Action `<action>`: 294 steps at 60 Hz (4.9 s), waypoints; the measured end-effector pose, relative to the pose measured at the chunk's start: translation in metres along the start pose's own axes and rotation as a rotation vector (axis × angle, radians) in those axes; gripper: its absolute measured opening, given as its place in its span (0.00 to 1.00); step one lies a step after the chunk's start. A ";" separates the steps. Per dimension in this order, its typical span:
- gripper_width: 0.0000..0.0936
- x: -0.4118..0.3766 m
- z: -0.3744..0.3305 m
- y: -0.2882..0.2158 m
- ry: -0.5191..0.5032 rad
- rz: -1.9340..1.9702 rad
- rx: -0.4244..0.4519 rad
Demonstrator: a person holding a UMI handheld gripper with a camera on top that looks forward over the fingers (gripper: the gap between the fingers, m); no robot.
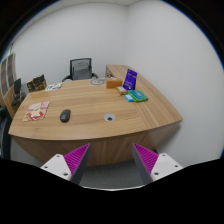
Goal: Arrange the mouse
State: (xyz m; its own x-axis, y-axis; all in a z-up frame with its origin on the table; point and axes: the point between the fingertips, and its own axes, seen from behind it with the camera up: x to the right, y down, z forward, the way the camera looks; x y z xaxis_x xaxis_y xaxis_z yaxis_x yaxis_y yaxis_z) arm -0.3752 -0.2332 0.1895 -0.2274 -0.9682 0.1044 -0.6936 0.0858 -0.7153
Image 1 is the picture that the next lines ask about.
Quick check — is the wooden bookshelf cabinet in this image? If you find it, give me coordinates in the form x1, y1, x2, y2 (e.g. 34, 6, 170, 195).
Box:
0, 53, 16, 117

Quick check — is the black sofa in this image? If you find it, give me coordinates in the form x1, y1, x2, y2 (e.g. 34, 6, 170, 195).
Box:
0, 107, 12, 160

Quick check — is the dark brown box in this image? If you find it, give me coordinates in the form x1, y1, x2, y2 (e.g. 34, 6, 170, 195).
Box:
26, 80, 35, 93
33, 75, 47, 91

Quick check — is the green box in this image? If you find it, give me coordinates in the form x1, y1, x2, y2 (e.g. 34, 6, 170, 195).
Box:
130, 90, 148, 102

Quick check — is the dark brown box left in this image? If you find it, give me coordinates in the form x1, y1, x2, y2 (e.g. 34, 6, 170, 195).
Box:
26, 80, 35, 93

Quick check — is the wooden office desk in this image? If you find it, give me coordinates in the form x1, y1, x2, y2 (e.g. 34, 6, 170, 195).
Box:
9, 75, 182, 166

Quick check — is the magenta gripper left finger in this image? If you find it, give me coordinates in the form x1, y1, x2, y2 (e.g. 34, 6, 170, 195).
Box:
41, 144, 90, 185

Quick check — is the white green leaflet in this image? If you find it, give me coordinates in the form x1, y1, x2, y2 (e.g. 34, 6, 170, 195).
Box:
45, 83, 62, 91

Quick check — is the dark brown box right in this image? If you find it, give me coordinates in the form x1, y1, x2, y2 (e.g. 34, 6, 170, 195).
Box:
33, 75, 47, 91

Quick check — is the desk cable grommet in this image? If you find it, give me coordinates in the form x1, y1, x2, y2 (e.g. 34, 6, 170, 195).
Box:
104, 113, 115, 122

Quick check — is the black computer mouse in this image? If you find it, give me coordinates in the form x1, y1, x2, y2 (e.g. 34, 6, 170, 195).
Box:
60, 109, 71, 123

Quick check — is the black side chair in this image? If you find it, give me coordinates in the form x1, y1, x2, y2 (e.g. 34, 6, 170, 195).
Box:
11, 79, 26, 106

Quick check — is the small tan box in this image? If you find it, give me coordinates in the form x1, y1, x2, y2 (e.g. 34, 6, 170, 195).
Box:
116, 86, 127, 95

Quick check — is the grey mesh office chair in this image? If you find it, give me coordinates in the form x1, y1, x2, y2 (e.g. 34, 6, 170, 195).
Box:
62, 58, 98, 81

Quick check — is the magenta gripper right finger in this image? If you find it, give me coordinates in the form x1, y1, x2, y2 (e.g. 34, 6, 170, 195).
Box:
132, 143, 182, 185

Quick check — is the small blue box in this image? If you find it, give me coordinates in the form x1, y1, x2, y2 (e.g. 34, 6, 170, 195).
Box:
124, 94, 134, 102

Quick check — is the pink red mouse pad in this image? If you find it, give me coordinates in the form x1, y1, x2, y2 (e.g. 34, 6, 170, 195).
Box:
23, 101, 50, 121

